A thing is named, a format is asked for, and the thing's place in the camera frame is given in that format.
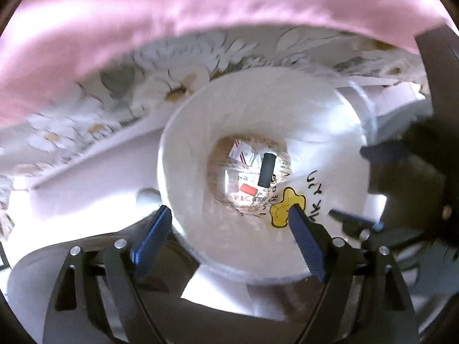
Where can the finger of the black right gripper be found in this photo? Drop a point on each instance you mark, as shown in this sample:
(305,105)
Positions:
(393,150)
(373,235)

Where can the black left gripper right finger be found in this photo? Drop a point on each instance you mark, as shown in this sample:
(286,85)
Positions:
(365,298)

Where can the pink floral bed sheet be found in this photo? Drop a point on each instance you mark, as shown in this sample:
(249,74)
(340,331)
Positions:
(45,44)

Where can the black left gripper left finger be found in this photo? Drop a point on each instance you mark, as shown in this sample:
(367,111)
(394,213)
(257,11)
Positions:
(89,281)

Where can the black cylinder in bin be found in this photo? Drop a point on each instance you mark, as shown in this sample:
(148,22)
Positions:
(266,170)

